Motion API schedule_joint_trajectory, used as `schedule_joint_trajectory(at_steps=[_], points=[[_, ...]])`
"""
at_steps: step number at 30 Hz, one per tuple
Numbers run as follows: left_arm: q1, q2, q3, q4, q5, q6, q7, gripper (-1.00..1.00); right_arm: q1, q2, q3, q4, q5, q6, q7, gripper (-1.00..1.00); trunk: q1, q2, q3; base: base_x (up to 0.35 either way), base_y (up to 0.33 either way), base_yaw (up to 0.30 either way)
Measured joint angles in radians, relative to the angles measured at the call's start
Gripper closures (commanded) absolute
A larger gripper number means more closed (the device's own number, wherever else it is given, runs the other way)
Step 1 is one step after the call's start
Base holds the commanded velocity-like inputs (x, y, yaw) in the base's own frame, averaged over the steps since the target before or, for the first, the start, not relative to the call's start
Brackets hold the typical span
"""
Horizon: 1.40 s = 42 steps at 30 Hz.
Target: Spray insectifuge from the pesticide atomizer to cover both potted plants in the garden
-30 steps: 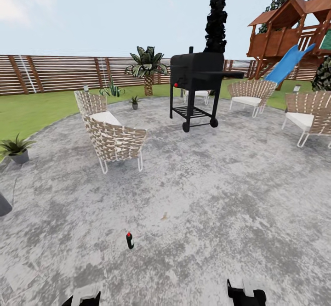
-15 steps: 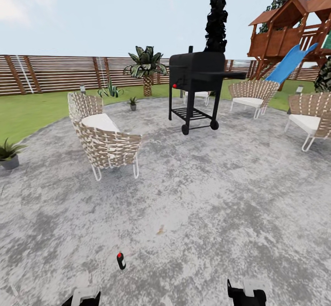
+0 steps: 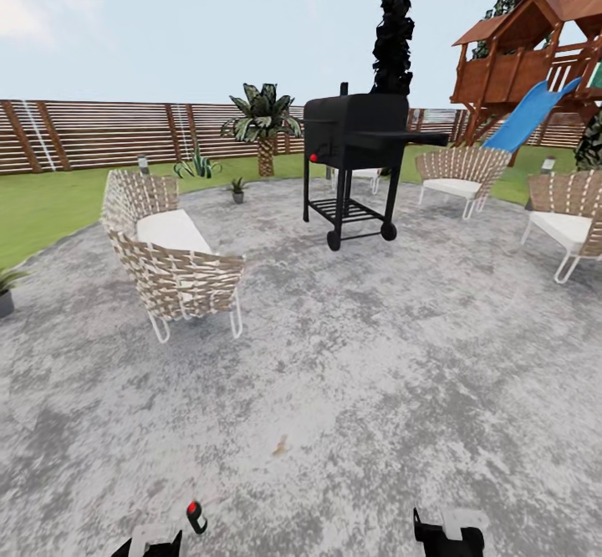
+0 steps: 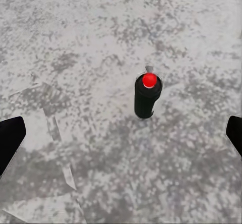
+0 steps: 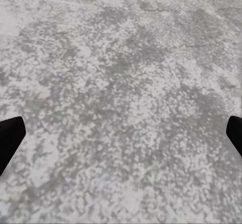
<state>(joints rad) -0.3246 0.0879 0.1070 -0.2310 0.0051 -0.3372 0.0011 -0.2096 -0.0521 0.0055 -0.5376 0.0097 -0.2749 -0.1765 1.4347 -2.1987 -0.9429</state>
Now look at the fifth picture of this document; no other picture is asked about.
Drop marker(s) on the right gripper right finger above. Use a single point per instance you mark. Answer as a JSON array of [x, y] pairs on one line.
[[234, 132]]

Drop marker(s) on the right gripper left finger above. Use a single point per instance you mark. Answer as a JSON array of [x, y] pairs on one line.
[[12, 133]]

